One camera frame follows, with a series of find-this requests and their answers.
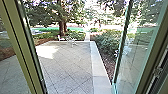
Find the green framed glass door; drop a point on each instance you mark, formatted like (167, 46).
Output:
(135, 56)

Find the green door jamb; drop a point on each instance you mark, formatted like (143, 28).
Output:
(155, 66)

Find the grey outdoor metal chair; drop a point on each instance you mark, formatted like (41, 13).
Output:
(70, 41)

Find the green hedge bush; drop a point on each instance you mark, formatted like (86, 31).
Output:
(107, 41)

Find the dark tree trunk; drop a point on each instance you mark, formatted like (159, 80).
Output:
(62, 20)

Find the long low reddish hedge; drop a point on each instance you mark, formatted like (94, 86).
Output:
(46, 36)

